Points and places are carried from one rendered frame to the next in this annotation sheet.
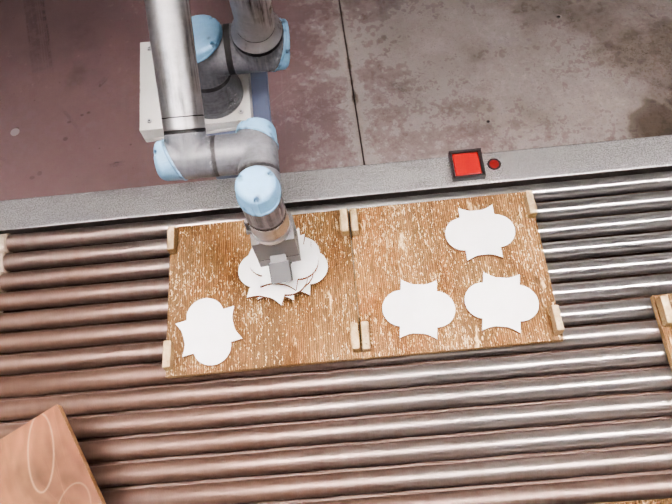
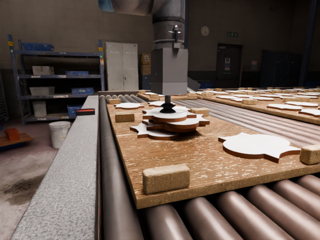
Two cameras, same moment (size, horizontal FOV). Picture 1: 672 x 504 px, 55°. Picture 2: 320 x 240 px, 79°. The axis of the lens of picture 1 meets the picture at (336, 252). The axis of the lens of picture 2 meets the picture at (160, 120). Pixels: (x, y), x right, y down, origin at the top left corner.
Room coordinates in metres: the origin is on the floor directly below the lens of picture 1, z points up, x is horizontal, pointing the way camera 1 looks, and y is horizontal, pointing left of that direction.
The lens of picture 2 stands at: (0.79, 0.56, 1.08)
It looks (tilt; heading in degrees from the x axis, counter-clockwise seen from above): 13 degrees down; 248
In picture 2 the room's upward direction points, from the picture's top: straight up
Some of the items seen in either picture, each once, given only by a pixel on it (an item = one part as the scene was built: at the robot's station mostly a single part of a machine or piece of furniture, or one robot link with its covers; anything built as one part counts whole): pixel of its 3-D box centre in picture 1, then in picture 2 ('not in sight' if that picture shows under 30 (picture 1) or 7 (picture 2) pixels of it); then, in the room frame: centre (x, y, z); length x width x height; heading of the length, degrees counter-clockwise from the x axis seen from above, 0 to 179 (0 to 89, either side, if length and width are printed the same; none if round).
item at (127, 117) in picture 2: (344, 222); (125, 117); (0.67, -0.03, 0.95); 0.06 x 0.02 x 0.03; 176
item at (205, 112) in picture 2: (355, 337); (201, 112); (0.40, -0.01, 0.95); 0.06 x 0.02 x 0.03; 176
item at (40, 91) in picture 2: not in sight; (43, 91); (1.61, -4.74, 0.74); 0.44 x 0.36 x 0.20; 163
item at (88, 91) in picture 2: not in sight; (83, 90); (0.73, -4.73, 0.72); 0.50 x 0.38 x 0.16; 170
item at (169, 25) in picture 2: (266, 219); (168, 35); (0.59, 0.12, 1.17); 0.08 x 0.08 x 0.05
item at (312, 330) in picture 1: (261, 290); (191, 138); (0.55, 0.17, 0.93); 0.41 x 0.35 x 0.02; 86
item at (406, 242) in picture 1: (450, 272); (149, 110); (0.52, -0.24, 0.93); 0.41 x 0.35 x 0.02; 85
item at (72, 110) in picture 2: not in sight; (81, 109); (0.82, -4.73, 0.25); 0.62 x 0.42 x 0.22; 5
